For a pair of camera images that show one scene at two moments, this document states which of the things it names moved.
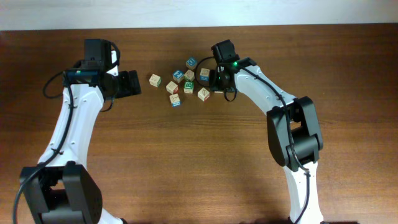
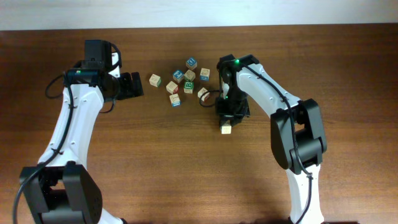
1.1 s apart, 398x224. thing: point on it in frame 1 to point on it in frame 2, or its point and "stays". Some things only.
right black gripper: (212, 86) to (224, 115)
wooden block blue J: (175, 100) stays
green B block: (188, 87) stays
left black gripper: (129, 86) stays
